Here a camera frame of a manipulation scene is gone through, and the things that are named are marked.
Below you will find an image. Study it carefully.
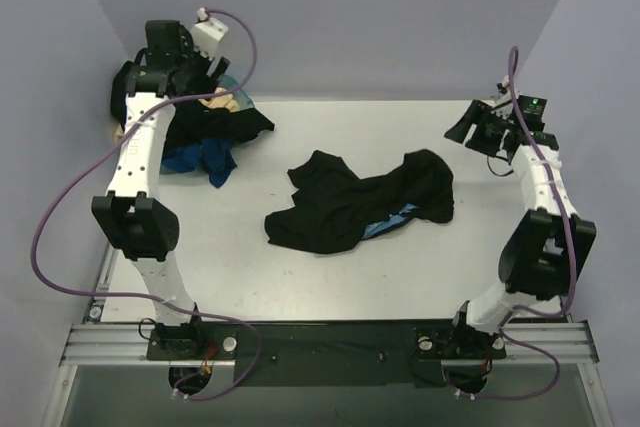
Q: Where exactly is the black graphic t shirt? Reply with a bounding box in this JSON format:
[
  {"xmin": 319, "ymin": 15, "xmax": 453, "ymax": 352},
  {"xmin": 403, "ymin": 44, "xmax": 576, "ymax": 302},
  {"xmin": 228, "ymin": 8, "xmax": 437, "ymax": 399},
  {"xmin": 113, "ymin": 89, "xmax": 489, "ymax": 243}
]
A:
[{"xmin": 264, "ymin": 149, "xmax": 454, "ymax": 255}]

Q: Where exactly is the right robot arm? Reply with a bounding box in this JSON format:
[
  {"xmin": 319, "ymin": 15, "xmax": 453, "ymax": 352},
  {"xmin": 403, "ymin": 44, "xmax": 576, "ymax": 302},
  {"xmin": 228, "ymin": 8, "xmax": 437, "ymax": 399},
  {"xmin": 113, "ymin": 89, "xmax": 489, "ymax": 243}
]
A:
[{"xmin": 444, "ymin": 94, "xmax": 597, "ymax": 356}]

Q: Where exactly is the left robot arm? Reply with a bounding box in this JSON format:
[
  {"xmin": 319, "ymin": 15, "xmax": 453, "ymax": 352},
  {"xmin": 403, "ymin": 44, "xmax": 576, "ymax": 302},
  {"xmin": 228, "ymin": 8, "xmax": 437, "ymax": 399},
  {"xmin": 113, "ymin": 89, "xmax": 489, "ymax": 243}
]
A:
[{"xmin": 91, "ymin": 19, "xmax": 229, "ymax": 359}]

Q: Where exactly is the teal plastic basket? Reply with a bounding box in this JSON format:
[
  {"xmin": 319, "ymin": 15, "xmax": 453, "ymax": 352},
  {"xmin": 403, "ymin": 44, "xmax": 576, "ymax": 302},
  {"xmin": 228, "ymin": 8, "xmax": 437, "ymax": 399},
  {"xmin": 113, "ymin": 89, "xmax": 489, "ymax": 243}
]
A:
[{"xmin": 160, "ymin": 75, "xmax": 254, "ymax": 175}]

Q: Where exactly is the cream t shirt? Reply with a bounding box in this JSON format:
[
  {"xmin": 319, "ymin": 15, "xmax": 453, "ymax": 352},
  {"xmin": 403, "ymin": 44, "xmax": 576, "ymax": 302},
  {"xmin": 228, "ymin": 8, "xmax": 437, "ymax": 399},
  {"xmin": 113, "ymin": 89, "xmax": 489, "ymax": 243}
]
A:
[{"xmin": 111, "ymin": 87, "xmax": 242, "ymax": 142}]

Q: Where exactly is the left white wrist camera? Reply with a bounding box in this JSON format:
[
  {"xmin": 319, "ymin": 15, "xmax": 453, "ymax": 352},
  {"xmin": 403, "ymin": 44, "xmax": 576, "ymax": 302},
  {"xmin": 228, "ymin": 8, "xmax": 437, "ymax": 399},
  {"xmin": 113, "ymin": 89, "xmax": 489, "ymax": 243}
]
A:
[{"xmin": 190, "ymin": 7, "xmax": 229, "ymax": 61}]

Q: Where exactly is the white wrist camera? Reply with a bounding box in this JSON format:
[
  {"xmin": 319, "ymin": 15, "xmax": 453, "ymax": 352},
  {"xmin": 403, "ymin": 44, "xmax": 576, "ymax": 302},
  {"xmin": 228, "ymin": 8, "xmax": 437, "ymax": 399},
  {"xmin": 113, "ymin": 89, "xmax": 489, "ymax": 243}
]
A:
[
  {"xmin": 491, "ymin": 75, "xmax": 513, "ymax": 119},
  {"xmin": 190, "ymin": 7, "xmax": 229, "ymax": 61}
]

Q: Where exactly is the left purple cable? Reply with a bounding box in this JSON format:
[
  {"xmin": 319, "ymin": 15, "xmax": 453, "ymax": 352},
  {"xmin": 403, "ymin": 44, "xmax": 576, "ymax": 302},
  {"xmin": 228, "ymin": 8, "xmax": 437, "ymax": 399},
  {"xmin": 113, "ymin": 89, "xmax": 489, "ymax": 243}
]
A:
[{"xmin": 29, "ymin": 7, "xmax": 264, "ymax": 403}]

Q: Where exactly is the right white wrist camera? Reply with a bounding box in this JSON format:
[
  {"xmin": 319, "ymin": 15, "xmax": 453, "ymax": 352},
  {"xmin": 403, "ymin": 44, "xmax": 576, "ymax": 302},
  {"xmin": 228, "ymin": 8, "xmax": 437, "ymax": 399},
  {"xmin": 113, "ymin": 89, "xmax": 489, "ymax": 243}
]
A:
[{"xmin": 491, "ymin": 75, "xmax": 513, "ymax": 119}]

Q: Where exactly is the aluminium frame rail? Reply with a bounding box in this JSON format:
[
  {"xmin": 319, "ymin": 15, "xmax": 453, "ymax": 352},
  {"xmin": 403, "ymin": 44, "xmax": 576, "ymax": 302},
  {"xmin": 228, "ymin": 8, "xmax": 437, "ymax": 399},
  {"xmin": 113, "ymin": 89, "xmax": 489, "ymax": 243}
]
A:
[{"xmin": 61, "ymin": 322, "xmax": 599, "ymax": 366}]

